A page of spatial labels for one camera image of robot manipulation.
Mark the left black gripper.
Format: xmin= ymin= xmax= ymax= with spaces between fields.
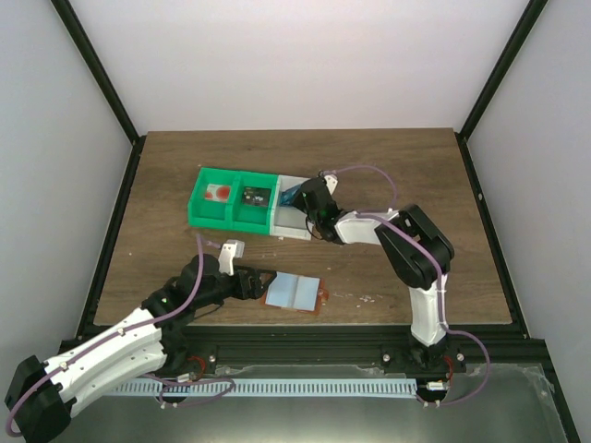
xmin=195 ymin=265 xmax=278 ymax=310

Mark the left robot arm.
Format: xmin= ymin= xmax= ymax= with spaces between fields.
xmin=5 ymin=255 xmax=277 ymax=442

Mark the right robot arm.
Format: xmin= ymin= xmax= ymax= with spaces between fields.
xmin=280 ymin=176 xmax=454 ymax=372

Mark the black card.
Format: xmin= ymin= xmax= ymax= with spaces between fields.
xmin=241 ymin=186 xmax=271 ymax=207

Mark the red white card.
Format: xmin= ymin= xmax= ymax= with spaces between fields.
xmin=204 ymin=184 xmax=231 ymax=204

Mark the white bin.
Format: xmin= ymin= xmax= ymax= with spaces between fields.
xmin=270 ymin=174 xmax=312 ymax=241

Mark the green bin middle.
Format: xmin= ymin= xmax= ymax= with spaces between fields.
xmin=231 ymin=171 xmax=278 ymax=235

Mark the green bin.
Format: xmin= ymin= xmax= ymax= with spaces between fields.
xmin=187 ymin=167 xmax=237 ymax=230
xmin=231 ymin=171 xmax=278 ymax=235

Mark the green bin left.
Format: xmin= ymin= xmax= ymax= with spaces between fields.
xmin=187 ymin=167 xmax=237 ymax=230

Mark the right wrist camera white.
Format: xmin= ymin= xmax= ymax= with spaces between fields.
xmin=319 ymin=171 xmax=338 ymax=195

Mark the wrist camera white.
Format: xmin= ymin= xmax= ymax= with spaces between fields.
xmin=319 ymin=171 xmax=338 ymax=195
xmin=218 ymin=239 xmax=245 ymax=276

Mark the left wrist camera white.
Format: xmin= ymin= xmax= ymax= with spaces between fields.
xmin=218 ymin=239 xmax=245 ymax=276

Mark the black aluminium front rail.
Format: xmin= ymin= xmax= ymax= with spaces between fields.
xmin=182 ymin=324 xmax=549 ymax=376

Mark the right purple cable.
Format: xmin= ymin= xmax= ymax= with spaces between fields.
xmin=330 ymin=164 xmax=493 ymax=407

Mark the light blue cable duct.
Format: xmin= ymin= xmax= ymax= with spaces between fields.
xmin=110 ymin=378 xmax=417 ymax=400

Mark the left black frame post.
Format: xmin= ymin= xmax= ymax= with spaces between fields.
xmin=49 ymin=0 xmax=141 ymax=145

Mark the black frame post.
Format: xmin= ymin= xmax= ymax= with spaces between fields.
xmin=459 ymin=0 xmax=550 ymax=139
xmin=49 ymin=0 xmax=141 ymax=145

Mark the right black frame post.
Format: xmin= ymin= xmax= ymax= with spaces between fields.
xmin=459 ymin=0 xmax=550 ymax=139

